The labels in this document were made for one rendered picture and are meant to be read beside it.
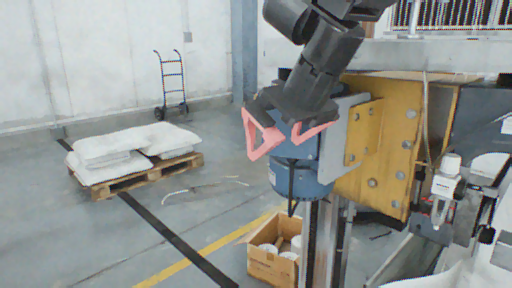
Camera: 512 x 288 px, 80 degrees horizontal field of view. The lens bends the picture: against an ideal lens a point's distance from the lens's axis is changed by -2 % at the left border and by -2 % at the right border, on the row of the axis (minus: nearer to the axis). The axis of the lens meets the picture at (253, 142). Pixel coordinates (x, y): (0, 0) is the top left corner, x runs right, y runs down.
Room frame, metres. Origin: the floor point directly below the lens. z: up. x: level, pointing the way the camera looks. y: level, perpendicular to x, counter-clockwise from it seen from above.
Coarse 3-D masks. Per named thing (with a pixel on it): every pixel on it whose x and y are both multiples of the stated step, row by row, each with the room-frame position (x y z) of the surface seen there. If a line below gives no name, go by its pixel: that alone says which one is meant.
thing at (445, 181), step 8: (448, 160) 0.51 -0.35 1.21; (456, 160) 0.50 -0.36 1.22; (440, 168) 0.52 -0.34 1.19; (448, 168) 0.50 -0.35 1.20; (456, 168) 0.50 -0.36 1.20; (464, 168) 0.52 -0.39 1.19; (440, 176) 0.51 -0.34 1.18; (448, 176) 0.51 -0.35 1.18; (456, 176) 0.51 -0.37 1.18; (464, 176) 0.52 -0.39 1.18; (440, 184) 0.51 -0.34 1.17; (448, 184) 0.50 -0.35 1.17; (456, 184) 0.49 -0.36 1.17; (432, 192) 0.51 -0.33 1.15; (440, 192) 0.50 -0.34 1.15; (448, 192) 0.49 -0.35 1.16; (448, 200) 0.50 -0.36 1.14; (456, 200) 0.52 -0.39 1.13
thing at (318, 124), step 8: (336, 112) 0.42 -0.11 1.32; (312, 120) 0.39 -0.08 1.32; (320, 120) 0.40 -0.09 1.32; (328, 120) 0.42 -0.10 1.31; (336, 120) 0.44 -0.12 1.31; (296, 128) 0.47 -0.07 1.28; (312, 128) 0.45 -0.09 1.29; (320, 128) 0.44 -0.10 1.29; (296, 136) 0.47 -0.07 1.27; (304, 136) 0.46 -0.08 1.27; (296, 144) 0.47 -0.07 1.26
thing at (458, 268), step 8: (456, 264) 0.45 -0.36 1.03; (448, 272) 0.43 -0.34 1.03; (456, 272) 0.46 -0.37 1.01; (408, 280) 0.41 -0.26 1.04; (416, 280) 0.41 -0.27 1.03; (424, 280) 0.42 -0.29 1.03; (432, 280) 0.42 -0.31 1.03; (440, 280) 0.43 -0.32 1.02; (448, 280) 0.44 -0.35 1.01; (456, 280) 0.46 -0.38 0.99
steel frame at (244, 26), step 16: (240, 0) 6.32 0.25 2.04; (256, 0) 6.58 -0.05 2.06; (240, 16) 6.32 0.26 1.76; (256, 16) 6.58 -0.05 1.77; (240, 32) 6.33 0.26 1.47; (256, 32) 6.58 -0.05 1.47; (240, 48) 6.33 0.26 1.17; (256, 48) 6.58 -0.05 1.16; (240, 64) 6.34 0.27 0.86; (256, 64) 6.58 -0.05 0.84; (240, 80) 6.34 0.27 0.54; (256, 80) 6.58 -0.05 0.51; (240, 96) 6.35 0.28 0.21
